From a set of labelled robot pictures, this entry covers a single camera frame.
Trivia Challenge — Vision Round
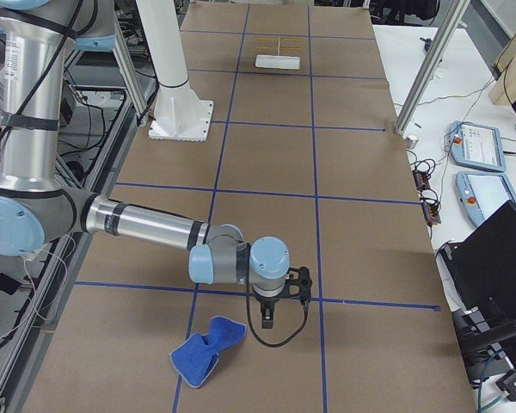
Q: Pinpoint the small silver cylinder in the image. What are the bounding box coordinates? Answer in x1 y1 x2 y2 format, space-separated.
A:
405 134 419 150

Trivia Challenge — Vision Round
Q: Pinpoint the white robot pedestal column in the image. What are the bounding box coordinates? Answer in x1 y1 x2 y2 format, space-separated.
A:
137 0 214 142

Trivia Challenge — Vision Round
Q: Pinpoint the black monitor stand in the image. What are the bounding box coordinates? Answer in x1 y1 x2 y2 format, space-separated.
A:
451 310 516 383

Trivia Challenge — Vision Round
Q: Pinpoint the black usb hub upper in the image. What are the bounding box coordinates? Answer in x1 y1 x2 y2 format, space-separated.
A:
413 170 431 191

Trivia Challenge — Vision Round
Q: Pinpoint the upper teach pendant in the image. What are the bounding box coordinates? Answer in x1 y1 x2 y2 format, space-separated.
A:
447 121 506 172

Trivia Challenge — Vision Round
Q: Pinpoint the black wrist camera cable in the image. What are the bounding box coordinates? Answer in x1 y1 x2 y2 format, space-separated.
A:
245 296 308 348

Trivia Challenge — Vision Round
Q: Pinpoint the teach pendant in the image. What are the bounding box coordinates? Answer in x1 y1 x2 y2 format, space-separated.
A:
456 171 516 227
447 121 506 172

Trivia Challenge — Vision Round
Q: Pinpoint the blue towel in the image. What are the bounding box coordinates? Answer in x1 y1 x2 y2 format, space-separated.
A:
169 316 247 388

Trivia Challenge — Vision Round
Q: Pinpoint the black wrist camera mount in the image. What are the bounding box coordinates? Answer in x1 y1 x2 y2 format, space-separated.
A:
280 267 313 310

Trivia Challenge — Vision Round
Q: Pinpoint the lower teach pendant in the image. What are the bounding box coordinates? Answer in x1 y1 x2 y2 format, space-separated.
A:
456 171 516 227

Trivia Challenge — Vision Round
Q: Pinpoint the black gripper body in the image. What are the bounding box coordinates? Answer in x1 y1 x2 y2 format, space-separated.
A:
255 291 281 311

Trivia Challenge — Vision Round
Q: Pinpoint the black laptop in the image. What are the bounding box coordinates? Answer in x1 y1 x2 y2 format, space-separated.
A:
442 200 516 321

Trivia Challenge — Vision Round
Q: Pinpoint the aluminium frame post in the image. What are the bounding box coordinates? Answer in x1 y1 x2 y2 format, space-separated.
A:
394 0 470 135

